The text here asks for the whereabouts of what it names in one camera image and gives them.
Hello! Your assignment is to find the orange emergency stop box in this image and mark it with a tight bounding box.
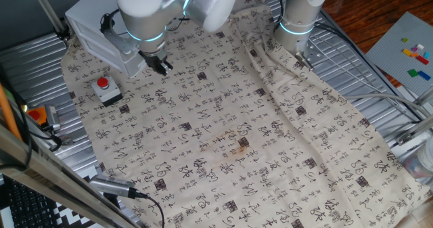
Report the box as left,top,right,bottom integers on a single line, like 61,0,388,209
26,106,47,126

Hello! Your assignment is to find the black device cable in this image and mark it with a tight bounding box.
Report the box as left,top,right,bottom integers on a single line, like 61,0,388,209
0,65,64,171

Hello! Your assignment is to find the black white marker board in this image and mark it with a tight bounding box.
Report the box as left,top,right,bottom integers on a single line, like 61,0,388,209
50,200,102,228

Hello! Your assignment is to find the aluminium frame profile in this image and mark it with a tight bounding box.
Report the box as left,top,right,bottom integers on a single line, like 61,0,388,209
395,114,433,146
412,85,433,107

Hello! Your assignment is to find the silver camera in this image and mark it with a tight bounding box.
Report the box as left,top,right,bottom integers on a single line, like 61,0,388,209
88,174,138,199

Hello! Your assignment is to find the white drawer cabinet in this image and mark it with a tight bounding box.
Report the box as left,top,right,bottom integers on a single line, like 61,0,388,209
64,0,149,79

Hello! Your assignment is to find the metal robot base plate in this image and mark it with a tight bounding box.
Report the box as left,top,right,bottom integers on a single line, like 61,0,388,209
296,40,325,72

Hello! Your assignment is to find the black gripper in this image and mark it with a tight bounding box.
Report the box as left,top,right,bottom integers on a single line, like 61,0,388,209
140,48,174,77

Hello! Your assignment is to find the beige calligraphy print cloth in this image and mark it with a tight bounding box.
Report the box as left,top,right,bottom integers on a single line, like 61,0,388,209
60,0,432,228

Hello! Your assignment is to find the grey box red push button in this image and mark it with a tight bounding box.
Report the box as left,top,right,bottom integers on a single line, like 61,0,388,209
91,76,123,108

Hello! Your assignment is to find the grey building baseplate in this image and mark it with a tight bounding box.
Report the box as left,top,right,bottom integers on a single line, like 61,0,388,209
365,11,433,97

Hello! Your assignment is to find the clear plastic container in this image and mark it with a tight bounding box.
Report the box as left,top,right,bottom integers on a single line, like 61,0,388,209
401,141,433,181

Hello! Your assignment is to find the aluminium beam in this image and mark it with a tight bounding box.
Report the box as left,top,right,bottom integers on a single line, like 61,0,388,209
0,124,139,228

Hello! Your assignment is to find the grey stand post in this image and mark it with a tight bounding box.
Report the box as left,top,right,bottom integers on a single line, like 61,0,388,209
28,0,68,41

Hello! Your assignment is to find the black keyboard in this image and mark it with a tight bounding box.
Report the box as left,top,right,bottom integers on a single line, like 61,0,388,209
3,177,64,228

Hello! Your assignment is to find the orange pole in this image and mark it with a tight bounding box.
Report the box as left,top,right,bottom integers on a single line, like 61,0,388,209
0,84,23,141

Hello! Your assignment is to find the black wrist cable bundle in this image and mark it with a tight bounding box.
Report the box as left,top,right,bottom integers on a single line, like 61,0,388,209
99,7,190,36

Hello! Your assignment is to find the grey cable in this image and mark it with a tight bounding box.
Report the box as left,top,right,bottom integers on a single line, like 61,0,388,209
340,92,433,119

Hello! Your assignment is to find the black camera cable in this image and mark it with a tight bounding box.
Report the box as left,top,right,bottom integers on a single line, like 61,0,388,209
135,192,166,228

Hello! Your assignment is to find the black base cable bundle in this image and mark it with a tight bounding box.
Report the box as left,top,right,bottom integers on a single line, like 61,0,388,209
275,0,424,122

